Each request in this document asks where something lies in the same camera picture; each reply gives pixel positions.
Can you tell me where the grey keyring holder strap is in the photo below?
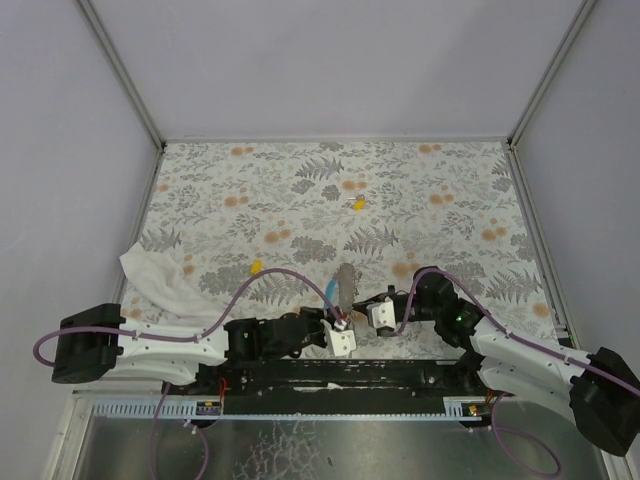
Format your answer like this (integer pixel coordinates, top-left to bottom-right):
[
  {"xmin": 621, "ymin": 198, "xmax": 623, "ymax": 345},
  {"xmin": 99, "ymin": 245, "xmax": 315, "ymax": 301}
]
[{"xmin": 323, "ymin": 263, "xmax": 364, "ymax": 334}]

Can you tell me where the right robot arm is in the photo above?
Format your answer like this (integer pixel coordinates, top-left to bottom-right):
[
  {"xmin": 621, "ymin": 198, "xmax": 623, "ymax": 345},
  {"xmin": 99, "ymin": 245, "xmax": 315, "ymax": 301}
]
[{"xmin": 355, "ymin": 267, "xmax": 639, "ymax": 457}]

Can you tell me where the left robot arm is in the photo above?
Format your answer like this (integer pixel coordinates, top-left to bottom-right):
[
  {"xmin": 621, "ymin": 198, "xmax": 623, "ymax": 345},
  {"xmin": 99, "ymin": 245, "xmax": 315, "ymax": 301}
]
[{"xmin": 52, "ymin": 304, "xmax": 332, "ymax": 385}]

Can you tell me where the yellow tag key near left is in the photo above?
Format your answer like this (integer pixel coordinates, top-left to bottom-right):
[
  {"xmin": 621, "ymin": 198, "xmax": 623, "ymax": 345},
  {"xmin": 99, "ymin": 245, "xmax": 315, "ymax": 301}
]
[{"xmin": 250, "ymin": 260, "xmax": 262, "ymax": 275}]

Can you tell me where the yellow tag key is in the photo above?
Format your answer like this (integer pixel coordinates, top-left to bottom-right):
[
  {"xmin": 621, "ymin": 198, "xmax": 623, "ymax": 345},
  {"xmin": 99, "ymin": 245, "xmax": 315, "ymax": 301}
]
[
  {"xmin": 250, "ymin": 260, "xmax": 262, "ymax": 275},
  {"xmin": 348, "ymin": 195, "xmax": 366, "ymax": 211}
]

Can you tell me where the yellow tag key far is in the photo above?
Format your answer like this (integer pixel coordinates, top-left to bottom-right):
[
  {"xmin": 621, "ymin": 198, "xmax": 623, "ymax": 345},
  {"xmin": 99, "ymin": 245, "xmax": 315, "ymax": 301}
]
[{"xmin": 348, "ymin": 195, "xmax": 366, "ymax": 211}]

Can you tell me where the floral table mat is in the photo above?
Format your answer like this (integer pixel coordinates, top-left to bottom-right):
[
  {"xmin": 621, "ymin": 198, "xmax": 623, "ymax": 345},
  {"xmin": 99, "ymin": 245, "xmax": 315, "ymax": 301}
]
[{"xmin": 139, "ymin": 141, "xmax": 560, "ymax": 340}]

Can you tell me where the white cloth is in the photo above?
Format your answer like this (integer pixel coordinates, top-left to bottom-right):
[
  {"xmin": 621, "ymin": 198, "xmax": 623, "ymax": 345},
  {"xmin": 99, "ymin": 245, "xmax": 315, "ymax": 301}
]
[{"xmin": 120, "ymin": 243, "xmax": 226, "ymax": 320}]

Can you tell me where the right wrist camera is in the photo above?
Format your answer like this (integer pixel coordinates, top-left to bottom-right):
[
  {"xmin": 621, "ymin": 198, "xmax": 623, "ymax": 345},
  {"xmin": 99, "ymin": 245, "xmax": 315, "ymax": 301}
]
[{"xmin": 366, "ymin": 298, "xmax": 396, "ymax": 337}]

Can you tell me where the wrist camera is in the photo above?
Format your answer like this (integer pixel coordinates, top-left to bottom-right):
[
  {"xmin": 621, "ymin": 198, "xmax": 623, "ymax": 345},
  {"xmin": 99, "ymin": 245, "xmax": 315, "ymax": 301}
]
[
  {"xmin": 366, "ymin": 298, "xmax": 396, "ymax": 337},
  {"xmin": 322, "ymin": 320, "xmax": 357, "ymax": 357}
]

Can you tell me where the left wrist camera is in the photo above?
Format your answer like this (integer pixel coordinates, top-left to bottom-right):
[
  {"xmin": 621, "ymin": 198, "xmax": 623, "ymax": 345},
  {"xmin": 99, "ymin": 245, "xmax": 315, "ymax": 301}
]
[{"xmin": 322, "ymin": 320, "xmax": 357, "ymax": 357}]

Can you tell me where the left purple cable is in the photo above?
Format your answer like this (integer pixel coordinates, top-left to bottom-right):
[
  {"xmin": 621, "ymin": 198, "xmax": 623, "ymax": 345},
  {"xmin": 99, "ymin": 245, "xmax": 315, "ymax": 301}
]
[{"xmin": 32, "ymin": 268, "xmax": 346, "ymax": 369}]

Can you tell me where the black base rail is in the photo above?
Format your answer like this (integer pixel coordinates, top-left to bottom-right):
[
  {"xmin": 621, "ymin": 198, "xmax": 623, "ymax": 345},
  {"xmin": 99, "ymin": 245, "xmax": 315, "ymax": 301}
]
[{"xmin": 169, "ymin": 359, "xmax": 490, "ymax": 416}]

